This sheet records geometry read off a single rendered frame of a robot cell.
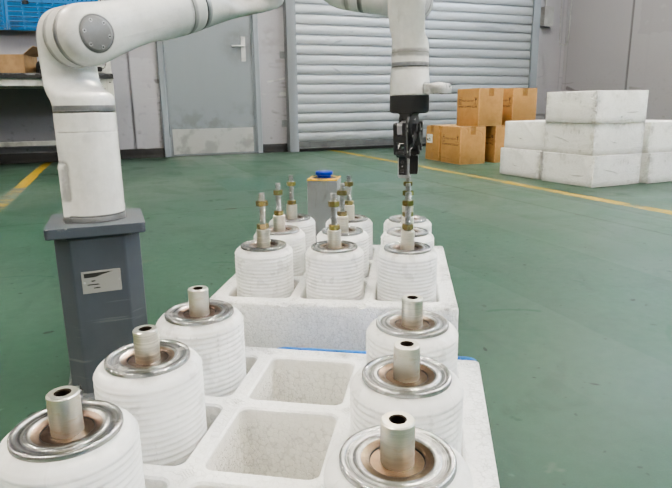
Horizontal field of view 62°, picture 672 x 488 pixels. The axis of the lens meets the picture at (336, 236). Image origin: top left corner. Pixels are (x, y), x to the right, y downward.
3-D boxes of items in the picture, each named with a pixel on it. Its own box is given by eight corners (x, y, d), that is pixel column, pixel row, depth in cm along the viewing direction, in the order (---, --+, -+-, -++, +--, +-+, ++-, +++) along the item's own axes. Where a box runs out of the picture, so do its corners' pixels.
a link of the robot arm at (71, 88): (26, 4, 85) (41, 120, 89) (57, -4, 80) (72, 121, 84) (84, 12, 92) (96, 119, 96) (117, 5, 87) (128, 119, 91)
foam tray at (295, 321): (212, 405, 92) (205, 301, 88) (269, 318, 130) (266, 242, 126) (454, 418, 88) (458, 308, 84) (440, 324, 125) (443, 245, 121)
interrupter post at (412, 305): (399, 331, 58) (400, 300, 58) (401, 322, 61) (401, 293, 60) (423, 332, 58) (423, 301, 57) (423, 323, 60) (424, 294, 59)
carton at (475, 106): (502, 125, 462) (503, 87, 455) (477, 126, 453) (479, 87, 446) (479, 124, 489) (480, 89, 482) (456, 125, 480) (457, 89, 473)
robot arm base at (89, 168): (63, 225, 88) (49, 113, 84) (67, 215, 96) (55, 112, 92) (127, 220, 91) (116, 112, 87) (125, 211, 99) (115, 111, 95)
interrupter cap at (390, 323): (372, 339, 56) (372, 333, 56) (379, 312, 64) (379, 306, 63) (449, 343, 55) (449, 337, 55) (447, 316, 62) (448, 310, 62)
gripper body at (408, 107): (396, 92, 113) (396, 140, 115) (384, 91, 105) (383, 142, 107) (433, 91, 110) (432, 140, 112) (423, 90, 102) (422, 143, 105)
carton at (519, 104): (535, 124, 475) (537, 87, 469) (511, 125, 468) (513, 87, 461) (513, 123, 503) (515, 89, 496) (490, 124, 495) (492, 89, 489)
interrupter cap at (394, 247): (381, 255, 88) (381, 251, 87) (386, 244, 95) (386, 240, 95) (430, 257, 86) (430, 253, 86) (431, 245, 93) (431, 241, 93)
